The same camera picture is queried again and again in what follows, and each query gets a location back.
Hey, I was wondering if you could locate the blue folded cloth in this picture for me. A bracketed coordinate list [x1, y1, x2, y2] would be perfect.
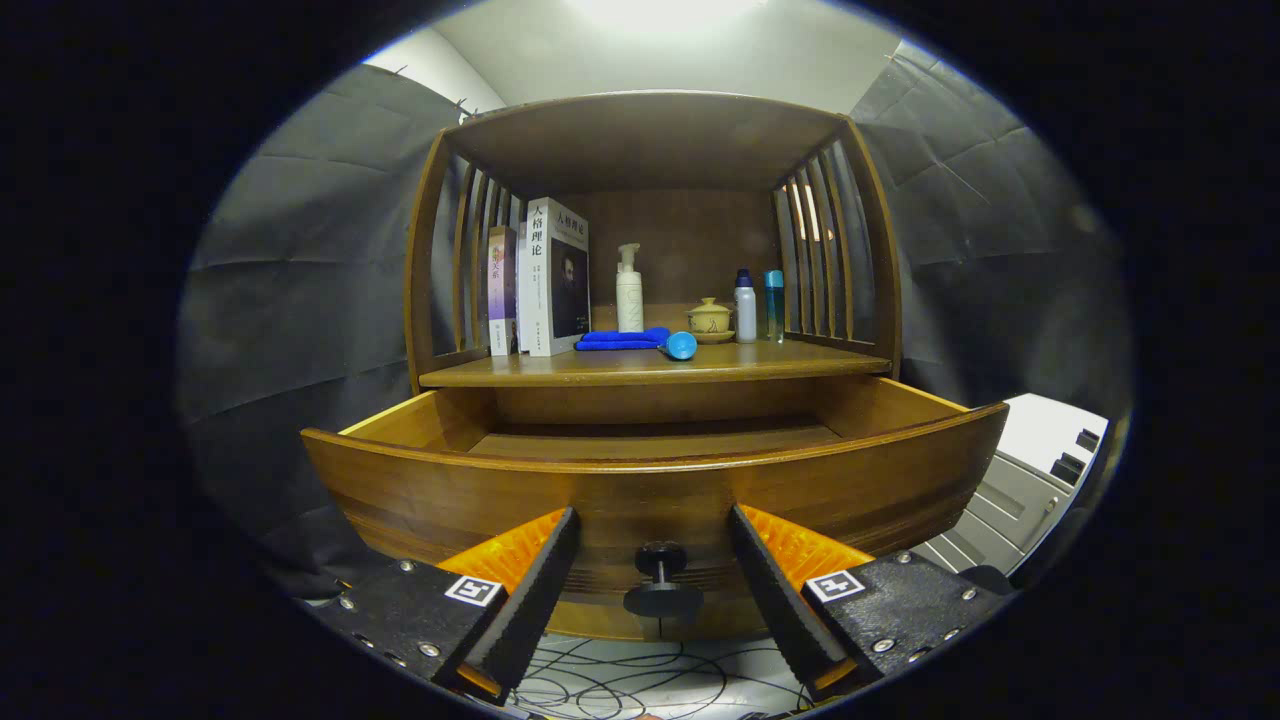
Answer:
[575, 327, 673, 352]

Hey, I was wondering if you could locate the yellow lidded teacup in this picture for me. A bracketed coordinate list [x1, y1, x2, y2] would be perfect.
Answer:
[685, 297, 736, 345]

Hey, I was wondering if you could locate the brown wooden cabinet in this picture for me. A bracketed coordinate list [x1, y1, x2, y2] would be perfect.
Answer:
[403, 90, 904, 396]

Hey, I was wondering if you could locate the ceiling light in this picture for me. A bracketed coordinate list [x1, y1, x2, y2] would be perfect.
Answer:
[570, 0, 771, 31]

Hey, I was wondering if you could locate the white pump bottle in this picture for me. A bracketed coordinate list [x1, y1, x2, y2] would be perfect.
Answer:
[616, 243, 646, 334]

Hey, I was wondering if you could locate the wooden countertop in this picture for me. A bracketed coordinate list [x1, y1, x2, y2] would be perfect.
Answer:
[418, 335, 893, 389]

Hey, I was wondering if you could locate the thin purple book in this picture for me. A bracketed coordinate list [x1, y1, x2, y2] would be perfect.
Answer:
[487, 226, 521, 357]

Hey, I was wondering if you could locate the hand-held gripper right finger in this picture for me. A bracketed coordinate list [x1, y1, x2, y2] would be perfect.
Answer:
[728, 505, 1011, 701]

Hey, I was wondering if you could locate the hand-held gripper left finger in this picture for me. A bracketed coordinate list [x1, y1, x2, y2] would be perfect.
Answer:
[310, 507, 581, 706]

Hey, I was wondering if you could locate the large white book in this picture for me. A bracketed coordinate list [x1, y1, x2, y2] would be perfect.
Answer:
[517, 197, 591, 358]

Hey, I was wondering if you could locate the wooden drawer with black knob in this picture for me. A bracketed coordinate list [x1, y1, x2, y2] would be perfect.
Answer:
[300, 375, 1011, 641]

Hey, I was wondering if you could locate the white metal cabinet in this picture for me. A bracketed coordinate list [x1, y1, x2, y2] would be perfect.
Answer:
[915, 393, 1109, 576]

